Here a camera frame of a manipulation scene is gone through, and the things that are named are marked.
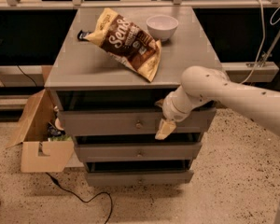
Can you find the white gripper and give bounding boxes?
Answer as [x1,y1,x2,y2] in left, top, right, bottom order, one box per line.
[155,94,188,140]

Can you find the grey top drawer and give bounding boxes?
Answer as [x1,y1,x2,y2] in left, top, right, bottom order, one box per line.
[58,108,216,136]

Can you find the grey drawer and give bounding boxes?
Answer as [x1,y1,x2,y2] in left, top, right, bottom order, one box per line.
[58,108,216,136]
[85,170,194,187]
[75,142,202,162]

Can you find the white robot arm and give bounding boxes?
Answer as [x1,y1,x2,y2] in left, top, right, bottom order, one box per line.
[157,66,280,224]

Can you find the grey middle drawer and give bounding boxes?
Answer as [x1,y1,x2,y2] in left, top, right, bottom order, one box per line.
[75,142,202,162]

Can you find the grey drawer cabinet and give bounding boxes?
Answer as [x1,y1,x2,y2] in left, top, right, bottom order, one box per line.
[46,7,221,174]

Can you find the grey bottom drawer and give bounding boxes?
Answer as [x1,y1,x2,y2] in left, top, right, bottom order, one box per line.
[85,170,194,187]

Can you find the open cardboard box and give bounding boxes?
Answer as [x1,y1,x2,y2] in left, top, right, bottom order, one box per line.
[6,88,74,173]

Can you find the white bowl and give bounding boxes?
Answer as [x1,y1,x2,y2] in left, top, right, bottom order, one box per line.
[147,15,179,41]

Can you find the brown yellow chip bag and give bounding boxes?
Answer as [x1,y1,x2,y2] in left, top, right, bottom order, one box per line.
[88,8,161,82]

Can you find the items inside cardboard box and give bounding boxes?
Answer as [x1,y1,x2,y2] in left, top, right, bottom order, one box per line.
[47,106,72,142]

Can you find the small dark blue packet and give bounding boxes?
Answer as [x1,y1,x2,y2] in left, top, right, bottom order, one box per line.
[77,31,91,41]

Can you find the black floor cable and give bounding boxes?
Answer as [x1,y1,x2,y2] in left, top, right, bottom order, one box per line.
[45,172,114,224]

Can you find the white hanging cable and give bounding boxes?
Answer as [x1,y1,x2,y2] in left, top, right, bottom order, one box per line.
[239,0,280,85]

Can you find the black wall cable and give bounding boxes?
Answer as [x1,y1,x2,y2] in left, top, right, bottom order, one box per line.
[16,65,39,88]

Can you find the metal window rail frame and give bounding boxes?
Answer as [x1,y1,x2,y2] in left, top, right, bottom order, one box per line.
[0,0,280,10]

